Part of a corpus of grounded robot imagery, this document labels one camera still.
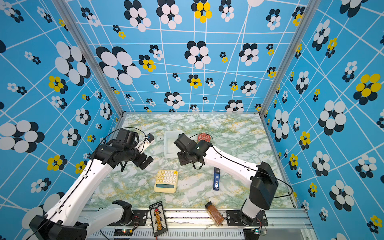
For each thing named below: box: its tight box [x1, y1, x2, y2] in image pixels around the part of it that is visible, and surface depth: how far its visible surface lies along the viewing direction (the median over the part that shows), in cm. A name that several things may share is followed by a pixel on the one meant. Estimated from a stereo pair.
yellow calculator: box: [154, 170, 179, 193], surface depth 86 cm
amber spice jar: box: [204, 201, 225, 227], surface depth 74 cm
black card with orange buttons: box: [149, 201, 168, 237], surface depth 74 cm
